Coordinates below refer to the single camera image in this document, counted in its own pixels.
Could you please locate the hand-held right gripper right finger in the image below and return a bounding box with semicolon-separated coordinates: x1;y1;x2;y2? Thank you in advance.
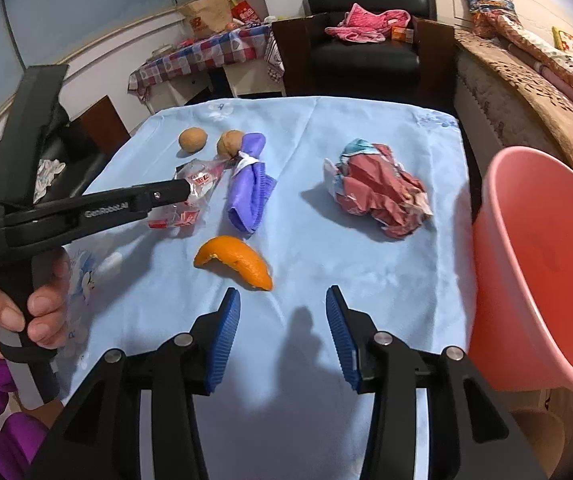
325;285;550;480

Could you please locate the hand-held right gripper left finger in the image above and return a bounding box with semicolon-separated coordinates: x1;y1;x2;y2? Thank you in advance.
26;287;242;480

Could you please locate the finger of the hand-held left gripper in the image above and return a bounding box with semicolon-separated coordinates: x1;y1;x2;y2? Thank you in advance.
61;178;193;247
0;63;70;207

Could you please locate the clear wrapper with red print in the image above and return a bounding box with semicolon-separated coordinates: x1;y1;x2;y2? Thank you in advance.
147;158;228;229

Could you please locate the pink plastic bin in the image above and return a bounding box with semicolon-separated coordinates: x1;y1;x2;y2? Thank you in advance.
467;146;573;393

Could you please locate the person's left hand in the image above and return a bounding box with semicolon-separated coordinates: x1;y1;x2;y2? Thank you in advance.
0;248;72;360

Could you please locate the crumpled white paper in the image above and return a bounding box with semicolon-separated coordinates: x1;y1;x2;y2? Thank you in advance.
34;158;67;203

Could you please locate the black leather armchair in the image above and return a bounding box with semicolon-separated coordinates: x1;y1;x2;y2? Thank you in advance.
271;0;456;111
0;95;131;201

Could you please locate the orange peel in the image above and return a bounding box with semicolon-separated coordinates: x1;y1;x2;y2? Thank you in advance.
194;235;273;292

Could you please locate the brown round fruit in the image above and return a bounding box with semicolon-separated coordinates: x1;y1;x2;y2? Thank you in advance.
178;127;208;153
216;130;245;159

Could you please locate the purple rubber glove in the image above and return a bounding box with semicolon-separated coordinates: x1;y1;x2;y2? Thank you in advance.
226;132;277;235

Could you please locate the crumpled dark red paper bag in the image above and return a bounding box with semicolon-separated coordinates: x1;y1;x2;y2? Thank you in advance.
323;139;433;239

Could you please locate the light blue floral tablecloth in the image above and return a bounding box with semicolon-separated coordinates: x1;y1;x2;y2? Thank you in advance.
56;96;477;480

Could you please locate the checked tablecloth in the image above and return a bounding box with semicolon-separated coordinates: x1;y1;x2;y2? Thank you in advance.
129;25;284;103

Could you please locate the brown paper bag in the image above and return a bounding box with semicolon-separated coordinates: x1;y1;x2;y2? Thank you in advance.
180;0;234;40

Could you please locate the brown wooden stool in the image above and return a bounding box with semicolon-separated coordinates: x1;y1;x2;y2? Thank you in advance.
509;407;567;466

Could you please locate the red packet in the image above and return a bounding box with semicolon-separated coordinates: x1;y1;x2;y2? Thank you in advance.
230;2;260;26

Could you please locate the pink clothing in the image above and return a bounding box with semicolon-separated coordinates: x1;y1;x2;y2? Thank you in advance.
325;3;412;43

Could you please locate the brown patterned blanket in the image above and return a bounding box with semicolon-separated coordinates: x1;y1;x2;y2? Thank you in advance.
454;30;573;196

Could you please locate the folded floral quilt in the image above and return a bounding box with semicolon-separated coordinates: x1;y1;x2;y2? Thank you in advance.
487;10;573;126

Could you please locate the colourful printed pillow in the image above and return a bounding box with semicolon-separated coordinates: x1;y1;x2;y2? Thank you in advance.
461;0;517;36

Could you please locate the yellow patterned pillow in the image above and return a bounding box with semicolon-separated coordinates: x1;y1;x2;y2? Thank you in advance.
553;26;573;58

